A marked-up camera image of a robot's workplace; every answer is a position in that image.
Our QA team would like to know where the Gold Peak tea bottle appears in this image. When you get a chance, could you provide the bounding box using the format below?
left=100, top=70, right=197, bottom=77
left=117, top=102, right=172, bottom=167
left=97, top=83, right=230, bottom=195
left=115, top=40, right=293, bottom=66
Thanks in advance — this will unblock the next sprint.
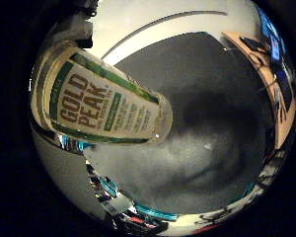
left=29, top=40, right=174, bottom=145

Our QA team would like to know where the blue lit monitor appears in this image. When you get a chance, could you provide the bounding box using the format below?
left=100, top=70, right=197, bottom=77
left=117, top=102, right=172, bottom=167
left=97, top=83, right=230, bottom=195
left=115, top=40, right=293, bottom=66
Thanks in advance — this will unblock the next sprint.
left=257, top=6, right=295, bottom=112

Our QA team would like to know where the teal parts rack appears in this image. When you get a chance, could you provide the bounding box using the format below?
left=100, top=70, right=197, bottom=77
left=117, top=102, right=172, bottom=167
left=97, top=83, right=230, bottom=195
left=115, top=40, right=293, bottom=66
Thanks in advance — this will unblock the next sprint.
left=134, top=203, right=180, bottom=222

